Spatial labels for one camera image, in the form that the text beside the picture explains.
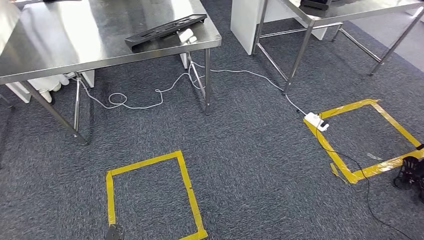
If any white lumpy object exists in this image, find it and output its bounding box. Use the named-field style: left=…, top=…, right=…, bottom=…
left=28, top=74, right=71, bottom=104

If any black floor cable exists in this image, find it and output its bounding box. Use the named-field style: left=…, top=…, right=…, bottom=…
left=313, top=114, right=415, bottom=240

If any stainless steel table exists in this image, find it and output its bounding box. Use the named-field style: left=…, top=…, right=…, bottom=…
left=251, top=0, right=424, bottom=95

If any white floor cable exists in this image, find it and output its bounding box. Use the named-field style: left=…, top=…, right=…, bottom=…
left=71, top=61, right=307, bottom=115

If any white side panel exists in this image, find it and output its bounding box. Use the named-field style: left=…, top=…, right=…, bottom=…
left=230, top=0, right=327, bottom=56

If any long black plastic frame part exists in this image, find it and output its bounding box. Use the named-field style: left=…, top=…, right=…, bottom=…
left=124, top=13, right=208, bottom=51

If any stainless steel workbench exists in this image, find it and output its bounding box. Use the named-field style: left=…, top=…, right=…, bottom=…
left=0, top=0, right=222, bottom=147

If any yellow tape scrap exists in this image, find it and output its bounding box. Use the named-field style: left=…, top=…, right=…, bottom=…
left=329, top=162, right=349, bottom=185

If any black flat object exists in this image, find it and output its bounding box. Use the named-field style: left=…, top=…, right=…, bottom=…
left=299, top=0, right=332, bottom=11

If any white power strip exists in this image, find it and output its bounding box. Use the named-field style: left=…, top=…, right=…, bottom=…
left=303, top=111, right=330, bottom=133

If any yellow floor tape square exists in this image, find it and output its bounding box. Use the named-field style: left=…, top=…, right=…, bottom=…
left=105, top=150, right=209, bottom=240
left=303, top=98, right=424, bottom=185

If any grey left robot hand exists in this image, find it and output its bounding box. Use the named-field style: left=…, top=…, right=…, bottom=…
left=105, top=224, right=125, bottom=240

